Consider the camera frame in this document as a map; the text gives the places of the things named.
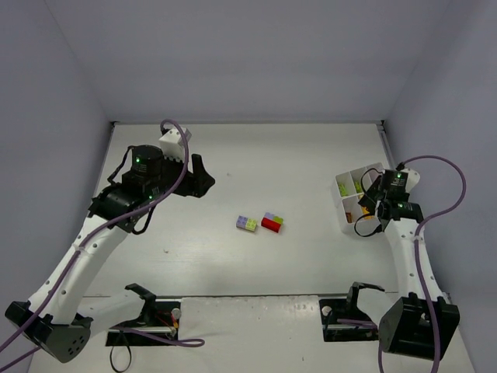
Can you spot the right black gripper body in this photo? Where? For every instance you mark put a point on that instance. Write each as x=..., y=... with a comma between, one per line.
x=370, y=198

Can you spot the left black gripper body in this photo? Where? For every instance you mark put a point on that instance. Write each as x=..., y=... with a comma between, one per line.
x=188, y=180

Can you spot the dark green lego brick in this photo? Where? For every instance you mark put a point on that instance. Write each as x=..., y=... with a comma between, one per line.
x=358, y=187

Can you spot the light green lego brick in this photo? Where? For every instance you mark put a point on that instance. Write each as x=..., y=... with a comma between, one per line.
x=342, y=190

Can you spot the pale green square lego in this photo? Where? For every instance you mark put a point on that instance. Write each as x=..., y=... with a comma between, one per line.
x=251, y=225

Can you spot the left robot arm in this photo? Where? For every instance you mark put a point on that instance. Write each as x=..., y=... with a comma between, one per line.
x=53, y=318

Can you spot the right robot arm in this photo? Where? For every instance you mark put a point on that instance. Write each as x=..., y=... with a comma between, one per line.
x=420, y=323

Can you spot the white divided container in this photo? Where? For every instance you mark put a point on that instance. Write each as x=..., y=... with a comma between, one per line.
x=350, y=202

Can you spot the red long lego brick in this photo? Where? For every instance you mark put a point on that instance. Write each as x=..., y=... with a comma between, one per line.
x=271, y=225

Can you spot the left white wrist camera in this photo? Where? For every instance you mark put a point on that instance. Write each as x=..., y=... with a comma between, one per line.
x=172, y=145

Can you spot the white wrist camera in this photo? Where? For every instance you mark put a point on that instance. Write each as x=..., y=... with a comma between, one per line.
x=413, y=178
x=172, y=145

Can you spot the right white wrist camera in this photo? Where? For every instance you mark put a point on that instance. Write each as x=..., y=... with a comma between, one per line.
x=413, y=178

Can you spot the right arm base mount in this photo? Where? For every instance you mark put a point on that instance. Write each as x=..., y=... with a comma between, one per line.
x=342, y=321

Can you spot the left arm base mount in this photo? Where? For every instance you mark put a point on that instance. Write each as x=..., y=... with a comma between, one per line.
x=158, y=319

